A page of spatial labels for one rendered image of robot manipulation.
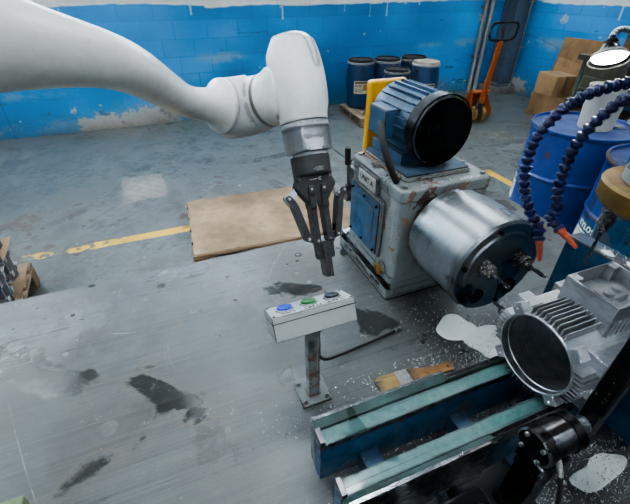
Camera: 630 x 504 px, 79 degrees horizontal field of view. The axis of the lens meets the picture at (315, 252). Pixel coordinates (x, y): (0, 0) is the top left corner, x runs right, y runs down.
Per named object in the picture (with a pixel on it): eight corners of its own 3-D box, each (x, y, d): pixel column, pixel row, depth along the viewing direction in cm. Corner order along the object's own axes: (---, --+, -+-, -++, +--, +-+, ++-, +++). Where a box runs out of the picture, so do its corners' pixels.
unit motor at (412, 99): (395, 193, 143) (412, 69, 119) (452, 237, 118) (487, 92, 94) (332, 205, 136) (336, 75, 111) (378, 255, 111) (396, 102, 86)
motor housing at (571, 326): (552, 326, 91) (584, 262, 80) (631, 392, 77) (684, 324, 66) (484, 350, 85) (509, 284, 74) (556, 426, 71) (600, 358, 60)
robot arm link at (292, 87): (343, 117, 73) (291, 131, 81) (330, 28, 70) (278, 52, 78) (307, 116, 65) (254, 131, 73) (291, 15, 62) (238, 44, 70)
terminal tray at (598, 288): (595, 288, 79) (611, 260, 75) (648, 323, 71) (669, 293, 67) (552, 302, 76) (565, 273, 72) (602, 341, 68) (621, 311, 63)
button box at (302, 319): (344, 310, 84) (340, 287, 83) (358, 320, 77) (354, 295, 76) (267, 332, 78) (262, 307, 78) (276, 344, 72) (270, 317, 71)
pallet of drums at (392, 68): (412, 106, 601) (419, 52, 558) (440, 120, 538) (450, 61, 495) (339, 112, 573) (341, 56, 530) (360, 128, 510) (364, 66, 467)
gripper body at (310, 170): (294, 155, 68) (302, 207, 70) (337, 149, 71) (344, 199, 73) (282, 159, 75) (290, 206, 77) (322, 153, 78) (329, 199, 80)
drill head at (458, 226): (444, 233, 126) (461, 160, 112) (533, 305, 98) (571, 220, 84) (377, 249, 118) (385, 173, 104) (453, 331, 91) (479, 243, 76)
